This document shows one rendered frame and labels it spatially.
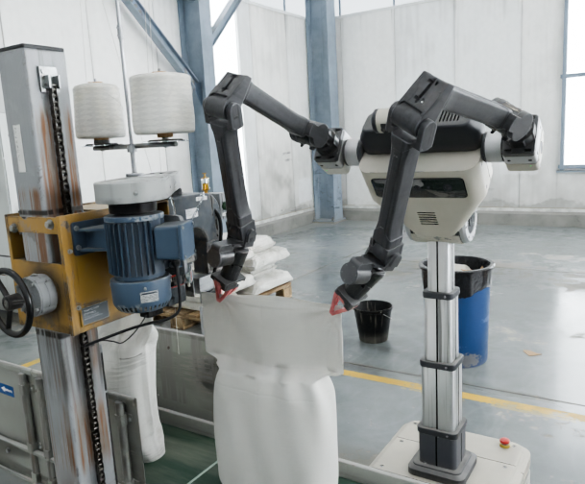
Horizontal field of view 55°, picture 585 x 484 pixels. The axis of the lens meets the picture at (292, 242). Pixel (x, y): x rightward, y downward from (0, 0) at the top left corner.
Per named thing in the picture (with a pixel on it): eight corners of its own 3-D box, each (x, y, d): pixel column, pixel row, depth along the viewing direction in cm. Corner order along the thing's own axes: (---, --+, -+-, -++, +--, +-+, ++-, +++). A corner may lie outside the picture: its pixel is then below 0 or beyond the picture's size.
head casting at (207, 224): (225, 269, 197) (218, 183, 192) (175, 286, 176) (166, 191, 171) (162, 263, 213) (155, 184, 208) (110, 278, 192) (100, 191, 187)
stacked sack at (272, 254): (294, 258, 548) (293, 244, 546) (252, 275, 492) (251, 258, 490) (256, 256, 572) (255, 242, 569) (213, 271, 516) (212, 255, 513)
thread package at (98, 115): (137, 138, 170) (132, 81, 167) (98, 139, 158) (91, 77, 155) (104, 140, 178) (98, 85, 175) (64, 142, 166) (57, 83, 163)
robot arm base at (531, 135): (506, 118, 161) (501, 157, 158) (501, 104, 154) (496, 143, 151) (539, 116, 156) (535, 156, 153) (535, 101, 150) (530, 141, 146)
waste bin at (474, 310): (502, 349, 391) (503, 256, 379) (483, 377, 348) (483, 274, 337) (433, 339, 416) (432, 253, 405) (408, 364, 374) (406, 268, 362)
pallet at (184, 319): (291, 296, 553) (291, 282, 550) (216, 335, 452) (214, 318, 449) (224, 289, 594) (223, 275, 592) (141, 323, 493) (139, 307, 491)
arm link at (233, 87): (243, 66, 142) (216, 60, 148) (224, 117, 143) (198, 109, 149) (332, 128, 178) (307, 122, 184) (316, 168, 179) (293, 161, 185)
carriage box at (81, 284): (166, 303, 173) (157, 201, 167) (72, 338, 145) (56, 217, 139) (111, 295, 186) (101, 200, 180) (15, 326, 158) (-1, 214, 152)
